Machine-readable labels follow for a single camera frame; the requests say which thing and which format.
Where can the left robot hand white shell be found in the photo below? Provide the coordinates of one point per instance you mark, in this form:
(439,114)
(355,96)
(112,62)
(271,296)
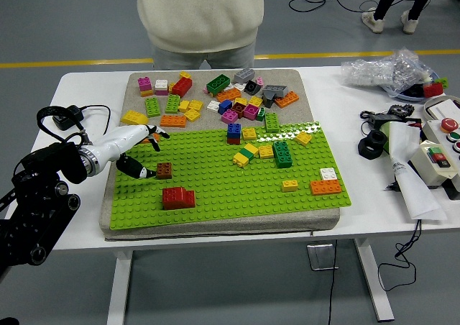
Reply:
(115,139)

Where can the brown brick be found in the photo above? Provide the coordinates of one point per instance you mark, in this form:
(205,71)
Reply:
(164,170)

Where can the red curved brick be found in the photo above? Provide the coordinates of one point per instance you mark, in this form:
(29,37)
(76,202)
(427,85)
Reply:
(174,194)

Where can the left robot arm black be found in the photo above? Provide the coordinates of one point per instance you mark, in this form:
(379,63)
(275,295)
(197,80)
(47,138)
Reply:
(68,163)

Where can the yellow curved brick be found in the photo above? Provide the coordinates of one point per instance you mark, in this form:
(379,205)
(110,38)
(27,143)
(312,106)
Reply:
(133,118)

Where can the orange long brick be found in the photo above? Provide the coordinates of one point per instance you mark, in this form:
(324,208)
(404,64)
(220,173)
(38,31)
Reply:
(155,137)
(173,121)
(325,187)
(229,95)
(286,99)

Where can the light green brick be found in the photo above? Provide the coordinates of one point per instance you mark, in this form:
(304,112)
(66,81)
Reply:
(443,82)
(272,122)
(173,104)
(152,107)

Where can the yellow flat brick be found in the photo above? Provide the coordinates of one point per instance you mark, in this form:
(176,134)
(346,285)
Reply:
(146,93)

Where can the pink flat brick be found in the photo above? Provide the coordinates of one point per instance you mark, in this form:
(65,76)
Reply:
(161,91)

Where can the red long brick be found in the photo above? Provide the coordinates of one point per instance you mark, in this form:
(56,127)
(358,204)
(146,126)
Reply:
(182,87)

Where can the small yellow brick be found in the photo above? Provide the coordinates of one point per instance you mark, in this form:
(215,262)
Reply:
(289,186)
(185,74)

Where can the blue brick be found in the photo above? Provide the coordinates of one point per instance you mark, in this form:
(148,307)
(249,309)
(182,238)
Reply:
(225,106)
(234,131)

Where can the magenta brick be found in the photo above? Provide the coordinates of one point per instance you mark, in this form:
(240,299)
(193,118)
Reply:
(229,116)
(251,112)

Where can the dark green long brick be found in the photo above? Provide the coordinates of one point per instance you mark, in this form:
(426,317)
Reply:
(218,84)

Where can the red thin brick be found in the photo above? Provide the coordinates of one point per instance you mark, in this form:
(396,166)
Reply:
(233,141)

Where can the dark red brick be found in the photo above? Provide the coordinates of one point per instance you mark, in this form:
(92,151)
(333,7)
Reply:
(238,110)

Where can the green thin brick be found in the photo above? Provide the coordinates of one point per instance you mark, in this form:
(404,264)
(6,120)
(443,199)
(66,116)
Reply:
(247,153)

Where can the small white brick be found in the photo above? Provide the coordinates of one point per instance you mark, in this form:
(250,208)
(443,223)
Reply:
(239,86)

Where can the black slope brick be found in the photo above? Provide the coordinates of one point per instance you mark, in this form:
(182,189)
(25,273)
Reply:
(252,87)

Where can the small dark green brick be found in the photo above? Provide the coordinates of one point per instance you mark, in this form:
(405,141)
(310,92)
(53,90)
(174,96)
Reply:
(261,114)

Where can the dark grey brick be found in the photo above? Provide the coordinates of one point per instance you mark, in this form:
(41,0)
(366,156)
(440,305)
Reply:
(268,101)

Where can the grey slope brick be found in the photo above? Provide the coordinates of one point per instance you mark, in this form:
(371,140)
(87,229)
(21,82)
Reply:
(275,88)

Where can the dark green tall brick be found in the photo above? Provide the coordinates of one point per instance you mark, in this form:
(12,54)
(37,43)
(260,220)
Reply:
(282,155)

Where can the green studded baseplate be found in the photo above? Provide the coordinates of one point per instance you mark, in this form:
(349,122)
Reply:
(223,195)

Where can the white table leg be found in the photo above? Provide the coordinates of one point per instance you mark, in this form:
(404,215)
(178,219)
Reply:
(120,289)
(373,285)

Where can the large black nut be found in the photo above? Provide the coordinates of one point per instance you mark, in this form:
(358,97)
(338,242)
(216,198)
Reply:
(364,149)

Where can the black power adapter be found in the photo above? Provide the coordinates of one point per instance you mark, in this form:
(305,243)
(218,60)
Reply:
(381,118)

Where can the green sheet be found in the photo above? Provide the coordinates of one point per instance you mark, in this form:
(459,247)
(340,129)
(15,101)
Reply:
(386,138)

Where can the clear bubble wrap bag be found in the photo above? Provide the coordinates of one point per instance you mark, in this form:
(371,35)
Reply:
(381,71)

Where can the small black plug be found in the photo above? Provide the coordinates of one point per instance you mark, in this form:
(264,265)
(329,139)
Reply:
(391,187)

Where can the black gear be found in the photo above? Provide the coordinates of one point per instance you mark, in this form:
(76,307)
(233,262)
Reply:
(400,110)

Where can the blue-rimmed bowl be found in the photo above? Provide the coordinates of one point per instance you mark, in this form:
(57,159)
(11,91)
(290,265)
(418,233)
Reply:
(409,96)

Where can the white paper sheet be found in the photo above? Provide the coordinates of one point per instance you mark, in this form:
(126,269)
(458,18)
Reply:
(413,181)

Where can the control box with red button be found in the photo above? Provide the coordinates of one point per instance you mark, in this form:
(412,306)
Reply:
(436,129)

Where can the white rounded device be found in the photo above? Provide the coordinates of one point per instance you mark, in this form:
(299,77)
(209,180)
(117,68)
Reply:
(443,107)

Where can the black wall plug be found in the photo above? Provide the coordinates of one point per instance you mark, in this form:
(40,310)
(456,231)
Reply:
(63,123)

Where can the metal bracket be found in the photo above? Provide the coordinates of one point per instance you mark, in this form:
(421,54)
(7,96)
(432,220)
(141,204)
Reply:
(321,256)

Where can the white switch box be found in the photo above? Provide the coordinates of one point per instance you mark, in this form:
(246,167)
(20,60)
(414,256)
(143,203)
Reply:
(424,163)

